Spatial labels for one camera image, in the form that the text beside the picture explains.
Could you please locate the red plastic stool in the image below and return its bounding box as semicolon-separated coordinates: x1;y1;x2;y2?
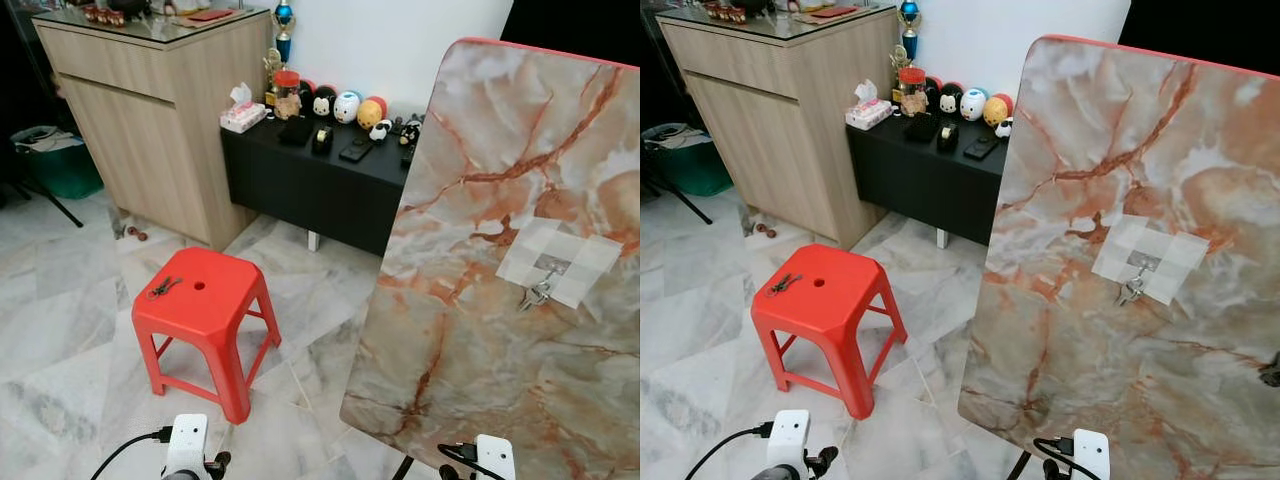
750;243;908;421
132;247;283;425

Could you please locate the black low console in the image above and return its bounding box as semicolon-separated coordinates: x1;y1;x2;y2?
847;103;1011;250
220;105;426;256

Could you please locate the black stand leg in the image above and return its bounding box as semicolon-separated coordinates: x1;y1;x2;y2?
640;175;713;226
0;175;84;228

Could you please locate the marble table with red edge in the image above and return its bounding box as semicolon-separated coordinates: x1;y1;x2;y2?
958;35;1280;480
340;37;641;480

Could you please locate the translucent tape patch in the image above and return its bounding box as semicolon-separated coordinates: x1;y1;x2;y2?
495;216;623;309
1090;213;1209;306

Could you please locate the green bin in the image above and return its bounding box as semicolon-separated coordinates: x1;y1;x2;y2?
10;125;104;199
640;122;733;197

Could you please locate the pink white tissue pack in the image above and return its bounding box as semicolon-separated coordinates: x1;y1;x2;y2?
845;80;894;131
220;83;268;134

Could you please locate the clear jar with red lid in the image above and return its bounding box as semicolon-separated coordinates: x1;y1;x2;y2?
272;70;303;121
898;66;929;118

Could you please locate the gold and blue trophy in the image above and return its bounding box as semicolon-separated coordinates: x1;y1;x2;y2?
265;0;296;106
893;0;923;91

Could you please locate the black television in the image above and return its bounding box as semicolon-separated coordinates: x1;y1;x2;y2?
1118;0;1280;76
500;0;641;71

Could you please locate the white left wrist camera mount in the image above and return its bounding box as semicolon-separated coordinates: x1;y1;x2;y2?
767;410;811;473
163;414;209;480

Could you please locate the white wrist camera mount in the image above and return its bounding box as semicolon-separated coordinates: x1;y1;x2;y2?
767;410;811;473
1070;430;1111;480
163;414;209;480
475;434;516;480

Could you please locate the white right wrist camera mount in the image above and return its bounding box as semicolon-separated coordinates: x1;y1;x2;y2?
1070;430;1111;480
475;434;516;480

